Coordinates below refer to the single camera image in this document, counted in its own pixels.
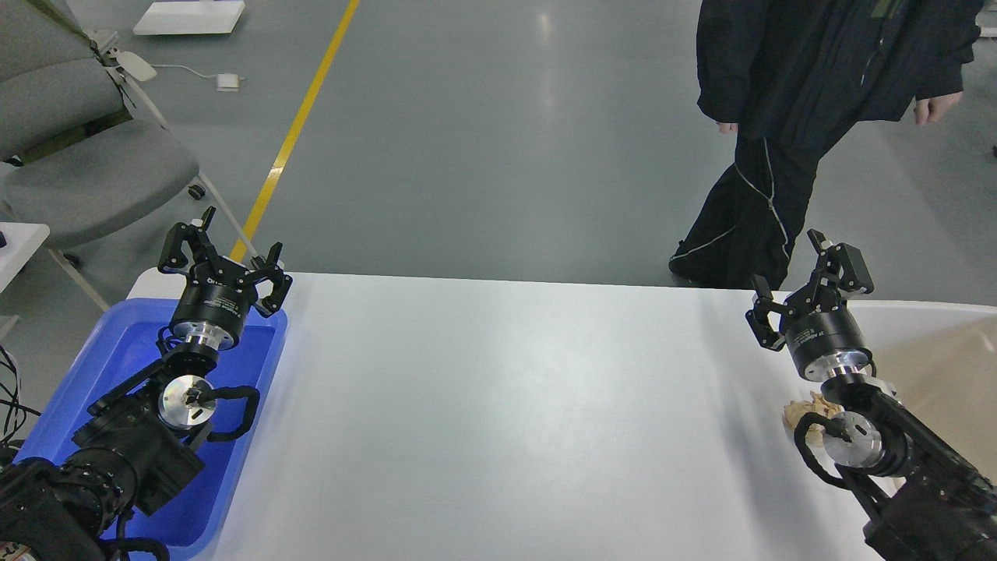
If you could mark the blue plastic tray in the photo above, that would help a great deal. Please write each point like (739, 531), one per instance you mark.
(123, 342)

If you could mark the beige paper ball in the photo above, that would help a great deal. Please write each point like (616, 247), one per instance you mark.
(817, 403)

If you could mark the grey office chair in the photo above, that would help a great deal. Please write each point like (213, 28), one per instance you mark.
(90, 153)

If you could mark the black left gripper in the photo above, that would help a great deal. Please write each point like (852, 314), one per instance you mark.
(214, 306)

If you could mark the white flat board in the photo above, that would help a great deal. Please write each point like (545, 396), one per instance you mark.
(189, 18)

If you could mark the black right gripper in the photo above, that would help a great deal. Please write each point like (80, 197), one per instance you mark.
(826, 341)

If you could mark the beige plastic bin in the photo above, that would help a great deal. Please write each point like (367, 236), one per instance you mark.
(941, 357)

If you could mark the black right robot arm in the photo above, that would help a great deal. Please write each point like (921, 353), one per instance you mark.
(924, 501)

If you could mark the white power adapter with cable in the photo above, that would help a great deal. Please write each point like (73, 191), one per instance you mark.
(223, 82)

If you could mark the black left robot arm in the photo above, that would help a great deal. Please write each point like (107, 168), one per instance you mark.
(139, 449)

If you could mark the white side table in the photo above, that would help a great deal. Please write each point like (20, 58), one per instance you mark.
(22, 241)

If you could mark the person in black clothes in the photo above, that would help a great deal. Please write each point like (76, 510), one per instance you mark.
(790, 79)

